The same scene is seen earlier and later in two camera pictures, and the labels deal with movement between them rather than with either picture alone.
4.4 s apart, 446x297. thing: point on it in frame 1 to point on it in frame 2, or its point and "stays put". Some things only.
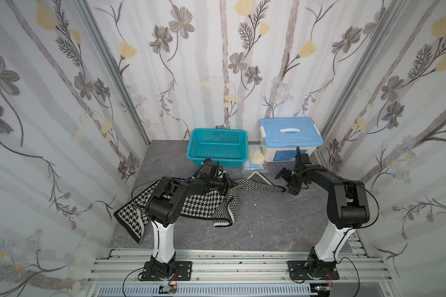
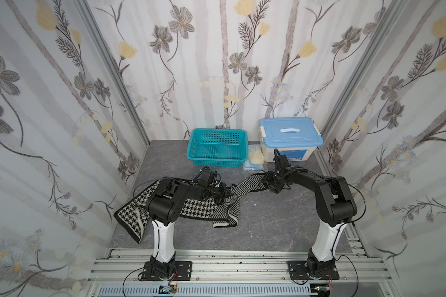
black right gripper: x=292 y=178 to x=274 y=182
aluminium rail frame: x=357 y=277 stays put
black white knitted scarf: x=220 y=206 stays put
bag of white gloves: x=256 y=154 stays put
